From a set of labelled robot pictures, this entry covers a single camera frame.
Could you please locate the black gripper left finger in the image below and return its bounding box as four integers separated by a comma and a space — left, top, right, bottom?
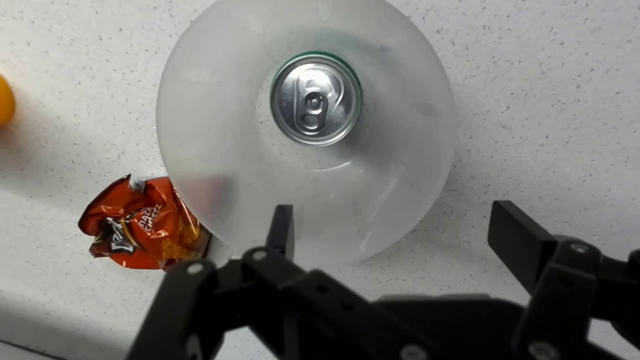
126, 202, 428, 360

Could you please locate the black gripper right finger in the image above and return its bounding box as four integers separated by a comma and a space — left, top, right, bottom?
487, 199, 640, 360

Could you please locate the green soda can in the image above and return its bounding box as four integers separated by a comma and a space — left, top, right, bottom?
268, 50, 367, 147

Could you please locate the translucent plastic bowl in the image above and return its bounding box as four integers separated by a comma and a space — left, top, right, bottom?
157, 0, 461, 266

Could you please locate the crumpled red snack wrapper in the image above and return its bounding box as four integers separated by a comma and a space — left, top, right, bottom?
76, 175, 215, 273

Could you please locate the orange plastic cup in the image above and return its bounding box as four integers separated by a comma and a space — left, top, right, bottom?
0, 74, 19, 129

